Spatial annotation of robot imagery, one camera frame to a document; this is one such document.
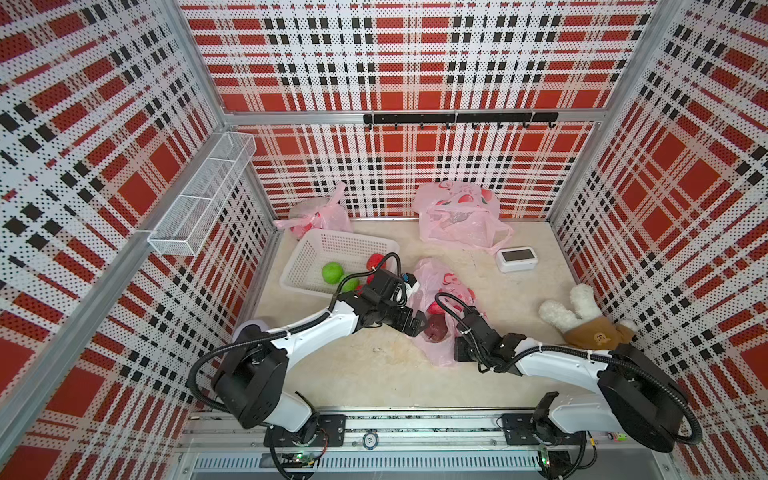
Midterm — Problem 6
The green apple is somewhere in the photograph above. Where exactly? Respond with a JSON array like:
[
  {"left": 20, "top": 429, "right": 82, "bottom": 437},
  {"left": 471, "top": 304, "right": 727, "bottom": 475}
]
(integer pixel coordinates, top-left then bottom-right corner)
[
  {"left": 340, "top": 277, "right": 360, "bottom": 293},
  {"left": 321, "top": 262, "right": 345, "bottom": 285}
]

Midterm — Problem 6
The dark red apple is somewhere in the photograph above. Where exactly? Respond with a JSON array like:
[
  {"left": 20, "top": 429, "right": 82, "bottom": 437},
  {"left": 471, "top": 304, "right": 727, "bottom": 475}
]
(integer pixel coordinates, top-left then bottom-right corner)
[{"left": 423, "top": 314, "right": 450, "bottom": 343}]

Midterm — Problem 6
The pink plastic bag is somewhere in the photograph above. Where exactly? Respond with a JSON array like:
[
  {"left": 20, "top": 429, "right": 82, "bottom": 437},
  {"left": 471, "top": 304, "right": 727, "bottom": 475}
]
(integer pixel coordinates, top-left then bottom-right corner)
[
  {"left": 273, "top": 182, "right": 354, "bottom": 240},
  {"left": 412, "top": 181, "right": 514, "bottom": 254},
  {"left": 407, "top": 257, "right": 476, "bottom": 368}
]

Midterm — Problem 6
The white plastic basket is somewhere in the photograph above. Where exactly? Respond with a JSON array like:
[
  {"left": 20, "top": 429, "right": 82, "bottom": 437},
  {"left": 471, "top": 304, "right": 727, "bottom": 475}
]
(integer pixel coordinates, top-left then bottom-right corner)
[{"left": 279, "top": 230, "right": 400, "bottom": 299}]

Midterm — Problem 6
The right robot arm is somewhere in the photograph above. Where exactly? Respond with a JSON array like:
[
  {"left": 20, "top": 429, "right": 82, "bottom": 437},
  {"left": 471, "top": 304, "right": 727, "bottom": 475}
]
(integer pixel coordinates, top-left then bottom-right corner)
[{"left": 445, "top": 305, "right": 703, "bottom": 453}]

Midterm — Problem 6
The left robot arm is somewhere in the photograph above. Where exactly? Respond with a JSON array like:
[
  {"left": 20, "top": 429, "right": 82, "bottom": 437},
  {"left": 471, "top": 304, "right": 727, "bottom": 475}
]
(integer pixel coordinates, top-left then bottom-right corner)
[{"left": 186, "top": 267, "right": 427, "bottom": 444}]

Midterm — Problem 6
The white digital clock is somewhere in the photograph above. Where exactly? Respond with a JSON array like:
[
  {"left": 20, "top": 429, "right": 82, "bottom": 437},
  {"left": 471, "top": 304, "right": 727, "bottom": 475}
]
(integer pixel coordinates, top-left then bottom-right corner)
[{"left": 495, "top": 246, "right": 538, "bottom": 273}]

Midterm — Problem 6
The white plush teddy bear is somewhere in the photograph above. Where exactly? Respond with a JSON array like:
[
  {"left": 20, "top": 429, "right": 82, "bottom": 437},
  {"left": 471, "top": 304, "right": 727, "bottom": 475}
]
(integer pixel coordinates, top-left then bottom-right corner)
[{"left": 538, "top": 284, "right": 638, "bottom": 350}]

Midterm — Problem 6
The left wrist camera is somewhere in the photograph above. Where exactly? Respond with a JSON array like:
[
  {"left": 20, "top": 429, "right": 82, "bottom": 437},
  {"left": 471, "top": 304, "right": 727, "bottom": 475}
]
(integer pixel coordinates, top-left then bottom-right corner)
[{"left": 401, "top": 273, "right": 420, "bottom": 301}]

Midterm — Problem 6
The white wire wall shelf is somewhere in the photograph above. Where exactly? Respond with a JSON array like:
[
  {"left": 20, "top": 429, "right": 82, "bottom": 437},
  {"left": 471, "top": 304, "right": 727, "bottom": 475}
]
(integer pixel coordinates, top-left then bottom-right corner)
[{"left": 148, "top": 132, "right": 255, "bottom": 257}]

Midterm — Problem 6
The black hook rail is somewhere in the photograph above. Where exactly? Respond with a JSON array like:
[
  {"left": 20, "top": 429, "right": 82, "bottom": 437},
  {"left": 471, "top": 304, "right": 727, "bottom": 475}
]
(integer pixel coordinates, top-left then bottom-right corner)
[{"left": 362, "top": 112, "right": 560, "bottom": 127}]

